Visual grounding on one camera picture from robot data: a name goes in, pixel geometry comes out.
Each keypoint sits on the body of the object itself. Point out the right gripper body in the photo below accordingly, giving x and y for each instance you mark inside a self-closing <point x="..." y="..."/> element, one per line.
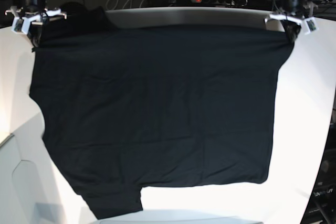
<point x="21" y="16"/>

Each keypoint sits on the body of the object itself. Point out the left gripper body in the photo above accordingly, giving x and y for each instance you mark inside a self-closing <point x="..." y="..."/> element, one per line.
<point x="280" y="15"/>

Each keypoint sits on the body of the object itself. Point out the black T-shirt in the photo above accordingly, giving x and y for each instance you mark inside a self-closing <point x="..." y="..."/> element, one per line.
<point x="172" y="106"/>

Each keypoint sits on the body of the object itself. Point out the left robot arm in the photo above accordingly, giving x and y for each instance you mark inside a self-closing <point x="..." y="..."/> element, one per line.
<point x="294" y="6"/>

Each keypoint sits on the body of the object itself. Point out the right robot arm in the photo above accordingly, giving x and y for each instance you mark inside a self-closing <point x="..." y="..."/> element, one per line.
<point x="32" y="6"/>

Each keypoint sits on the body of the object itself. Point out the black power strip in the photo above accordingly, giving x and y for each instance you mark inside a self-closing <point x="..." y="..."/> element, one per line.
<point x="234" y="3"/>

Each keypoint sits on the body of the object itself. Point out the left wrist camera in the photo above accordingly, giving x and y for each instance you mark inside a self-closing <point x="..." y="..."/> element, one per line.
<point x="309" y="25"/>

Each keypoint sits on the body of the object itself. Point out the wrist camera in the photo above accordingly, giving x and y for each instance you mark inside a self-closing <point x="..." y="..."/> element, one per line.
<point x="20" y="25"/>
<point x="309" y="25"/>

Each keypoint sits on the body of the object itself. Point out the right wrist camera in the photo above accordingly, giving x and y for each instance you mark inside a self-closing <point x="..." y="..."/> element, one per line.
<point x="20" y="25"/>

